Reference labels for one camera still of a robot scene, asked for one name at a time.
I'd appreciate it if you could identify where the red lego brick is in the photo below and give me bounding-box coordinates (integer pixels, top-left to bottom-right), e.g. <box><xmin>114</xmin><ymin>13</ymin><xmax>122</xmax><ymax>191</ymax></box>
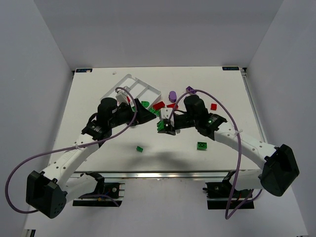
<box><xmin>166</xmin><ymin>103</ymin><xmax>178</xmax><ymax>110</ymax></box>
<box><xmin>153</xmin><ymin>101</ymin><xmax>165</xmax><ymax>111</ymax></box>

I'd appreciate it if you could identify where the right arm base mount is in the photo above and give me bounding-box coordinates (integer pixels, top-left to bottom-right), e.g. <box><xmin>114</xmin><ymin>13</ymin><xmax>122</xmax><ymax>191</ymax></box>
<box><xmin>201</xmin><ymin>172</ymin><xmax>255</xmax><ymax>210</ymax></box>

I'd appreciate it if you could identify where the purple rounded lego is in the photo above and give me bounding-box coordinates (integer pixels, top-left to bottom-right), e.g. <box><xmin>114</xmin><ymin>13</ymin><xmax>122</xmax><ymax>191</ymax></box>
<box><xmin>168</xmin><ymin>91</ymin><xmax>177</xmax><ymax>103</ymax></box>

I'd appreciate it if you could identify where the left blue label sticker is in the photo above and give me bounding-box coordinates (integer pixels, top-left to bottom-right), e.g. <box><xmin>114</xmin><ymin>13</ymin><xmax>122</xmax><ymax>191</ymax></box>
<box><xmin>75</xmin><ymin>68</ymin><xmax>92</xmax><ymax>73</ymax></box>

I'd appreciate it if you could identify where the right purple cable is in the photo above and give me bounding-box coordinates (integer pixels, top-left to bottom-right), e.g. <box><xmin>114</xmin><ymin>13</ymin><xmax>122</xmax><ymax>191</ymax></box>
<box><xmin>169</xmin><ymin>89</ymin><xmax>262</xmax><ymax>220</ymax></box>

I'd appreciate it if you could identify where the aluminium table frame rail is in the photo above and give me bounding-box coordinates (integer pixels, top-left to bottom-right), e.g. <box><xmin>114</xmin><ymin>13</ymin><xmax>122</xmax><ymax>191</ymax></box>
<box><xmin>48</xmin><ymin>170</ymin><xmax>262</xmax><ymax>180</ymax></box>

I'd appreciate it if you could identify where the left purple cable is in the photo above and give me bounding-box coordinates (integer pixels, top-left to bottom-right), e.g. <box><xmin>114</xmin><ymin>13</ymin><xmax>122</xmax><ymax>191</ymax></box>
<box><xmin>4</xmin><ymin>86</ymin><xmax>138</xmax><ymax>214</ymax></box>

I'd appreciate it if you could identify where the purple cable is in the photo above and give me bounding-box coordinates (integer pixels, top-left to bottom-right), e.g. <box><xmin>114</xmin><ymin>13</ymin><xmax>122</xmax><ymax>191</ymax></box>
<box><xmin>169</xmin><ymin>89</ymin><xmax>262</xmax><ymax>220</ymax></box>
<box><xmin>4</xmin><ymin>86</ymin><xmax>138</xmax><ymax>214</ymax></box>

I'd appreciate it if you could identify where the red lego brick upper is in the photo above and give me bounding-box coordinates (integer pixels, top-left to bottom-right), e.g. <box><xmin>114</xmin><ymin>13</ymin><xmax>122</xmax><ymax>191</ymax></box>
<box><xmin>153</xmin><ymin>101</ymin><xmax>165</xmax><ymax>111</ymax></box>

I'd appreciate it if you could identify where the blue label sticker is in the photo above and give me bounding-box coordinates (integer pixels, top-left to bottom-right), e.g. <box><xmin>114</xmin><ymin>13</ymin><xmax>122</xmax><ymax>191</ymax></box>
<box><xmin>222</xmin><ymin>66</ymin><xmax>239</xmax><ymax>71</ymax></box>
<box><xmin>75</xmin><ymin>68</ymin><xmax>92</xmax><ymax>73</ymax></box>

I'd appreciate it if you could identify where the white divided tray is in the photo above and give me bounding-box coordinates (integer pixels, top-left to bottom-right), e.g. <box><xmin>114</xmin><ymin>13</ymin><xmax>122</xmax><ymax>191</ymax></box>
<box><xmin>100</xmin><ymin>74</ymin><xmax>161</xmax><ymax>109</ymax></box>

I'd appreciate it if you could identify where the purple lego brick far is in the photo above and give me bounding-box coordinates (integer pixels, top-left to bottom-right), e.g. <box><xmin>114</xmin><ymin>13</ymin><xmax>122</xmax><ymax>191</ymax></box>
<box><xmin>186</xmin><ymin>86</ymin><xmax>196</xmax><ymax>95</ymax></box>

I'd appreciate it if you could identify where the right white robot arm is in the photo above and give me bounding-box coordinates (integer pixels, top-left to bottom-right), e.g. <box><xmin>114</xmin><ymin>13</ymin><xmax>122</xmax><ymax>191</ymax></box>
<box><xmin>157</xmin><ymin>95</ymin><xmax>299</xmax><ymax>197</ymax></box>

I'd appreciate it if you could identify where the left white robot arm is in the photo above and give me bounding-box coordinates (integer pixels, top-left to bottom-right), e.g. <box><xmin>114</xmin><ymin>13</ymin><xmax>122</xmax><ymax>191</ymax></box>
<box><xmin>26</xmin><ymin>98</ymin><xmax>156</xmax><ymax>219</ymax></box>

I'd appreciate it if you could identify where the green lego two-by-two brick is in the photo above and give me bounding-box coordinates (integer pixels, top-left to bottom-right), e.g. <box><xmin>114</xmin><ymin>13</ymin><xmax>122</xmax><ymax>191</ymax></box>
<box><xmin>197</xmin><ymin>142</ymin><xmax>207</xmax><ymax>150</ymax></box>

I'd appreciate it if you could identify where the green rounded lego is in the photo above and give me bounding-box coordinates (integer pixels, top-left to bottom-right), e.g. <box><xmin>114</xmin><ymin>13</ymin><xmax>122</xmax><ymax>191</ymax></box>
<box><xmin>141</xmin><ymin>101</ymin><xmax>150</xmax><ymax>108</ymax></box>

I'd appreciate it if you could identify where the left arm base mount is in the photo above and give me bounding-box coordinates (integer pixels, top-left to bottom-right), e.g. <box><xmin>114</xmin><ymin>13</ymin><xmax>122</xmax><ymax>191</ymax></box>
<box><xmin>73</xmin><ymin>172</ymin><xmax>125</xmax><ymax>207</ymax></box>

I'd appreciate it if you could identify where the right blue label sticker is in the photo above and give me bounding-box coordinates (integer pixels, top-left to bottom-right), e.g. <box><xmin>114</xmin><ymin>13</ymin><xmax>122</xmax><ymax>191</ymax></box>
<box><xmin>222</xmin><ymin>66</ymin><xmax>239</xmax><ymax>71</ymax></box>

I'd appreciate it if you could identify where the red lego brick right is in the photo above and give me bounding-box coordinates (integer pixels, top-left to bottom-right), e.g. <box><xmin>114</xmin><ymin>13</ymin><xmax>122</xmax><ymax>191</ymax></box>
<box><xmin>166</xmin><ymin>103</ymin><xmax>178</xmax><ymax>110</ymax></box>

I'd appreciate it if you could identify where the small red lego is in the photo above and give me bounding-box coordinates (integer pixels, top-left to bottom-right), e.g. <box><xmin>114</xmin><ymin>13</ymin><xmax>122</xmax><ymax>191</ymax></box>
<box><xmin>210</xmin><ymin>103</ymin><xmax>217</xmax><ymax>111</ymax></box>

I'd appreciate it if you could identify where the green L-shaped lego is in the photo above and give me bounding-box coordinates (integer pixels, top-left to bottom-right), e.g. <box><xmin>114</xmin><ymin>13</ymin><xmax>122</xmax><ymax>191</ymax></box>
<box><xmin>157</xmin><ymin>119</ymin><xmax>169</xmax><ymax>133</ymax></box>

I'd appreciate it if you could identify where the small green curved lego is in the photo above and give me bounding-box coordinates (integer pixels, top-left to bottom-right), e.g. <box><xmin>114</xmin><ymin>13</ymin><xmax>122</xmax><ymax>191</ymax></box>
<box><xmin>136</xmin><ymin>146</ymin><xmax>143</xmax><ymax>152</ymax></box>

